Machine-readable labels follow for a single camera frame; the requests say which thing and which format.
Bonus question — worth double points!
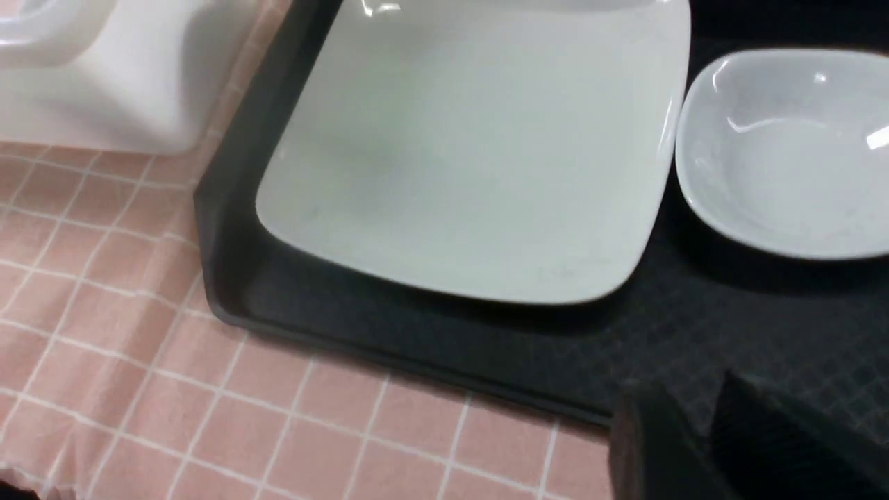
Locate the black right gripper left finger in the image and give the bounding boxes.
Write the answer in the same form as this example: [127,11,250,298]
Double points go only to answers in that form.
[608,381,745,499]

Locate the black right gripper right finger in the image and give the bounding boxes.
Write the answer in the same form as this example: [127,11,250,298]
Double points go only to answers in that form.
[708,371,888,499]

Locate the white oval bowl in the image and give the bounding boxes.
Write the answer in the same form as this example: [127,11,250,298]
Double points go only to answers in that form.
[675,48,888,260]

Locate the white square rice plate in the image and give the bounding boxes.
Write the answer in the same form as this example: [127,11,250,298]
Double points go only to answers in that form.
[255,1,691,305]

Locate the black serving tray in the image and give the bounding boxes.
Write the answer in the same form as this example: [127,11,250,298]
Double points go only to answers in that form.
[194,1,888,445]

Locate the pink checkered tablecloth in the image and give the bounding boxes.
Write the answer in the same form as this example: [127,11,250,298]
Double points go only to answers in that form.
[1,1,612,499]

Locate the large white plastic bin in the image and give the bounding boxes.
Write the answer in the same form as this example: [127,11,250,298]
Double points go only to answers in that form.
[1,1,258,155]

